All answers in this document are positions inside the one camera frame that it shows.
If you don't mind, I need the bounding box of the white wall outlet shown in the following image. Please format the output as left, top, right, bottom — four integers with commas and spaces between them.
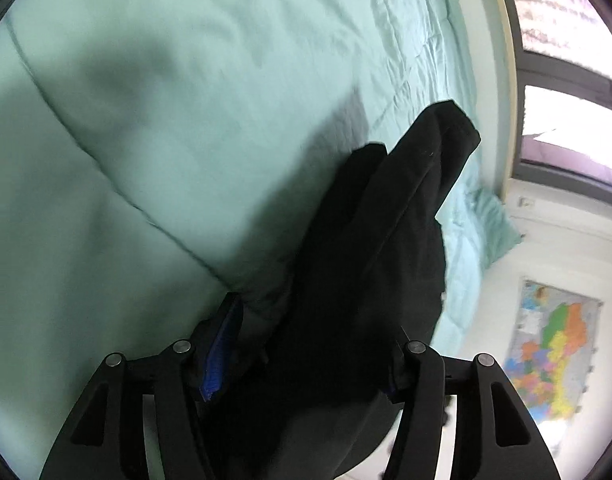
517, 196, 534, 209

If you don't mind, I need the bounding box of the colourful wall map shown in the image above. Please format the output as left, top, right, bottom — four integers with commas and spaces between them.
503, 280, 603, 424

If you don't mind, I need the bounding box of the black hooded jacket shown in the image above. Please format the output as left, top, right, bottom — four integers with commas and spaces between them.
199, 101, 480, 479

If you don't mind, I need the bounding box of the dark framed window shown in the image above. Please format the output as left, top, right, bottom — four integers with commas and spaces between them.
502, 0, 612, 205

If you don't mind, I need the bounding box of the mint green quilted comforter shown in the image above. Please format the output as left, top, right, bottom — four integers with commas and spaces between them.
0, 0, 518, 479

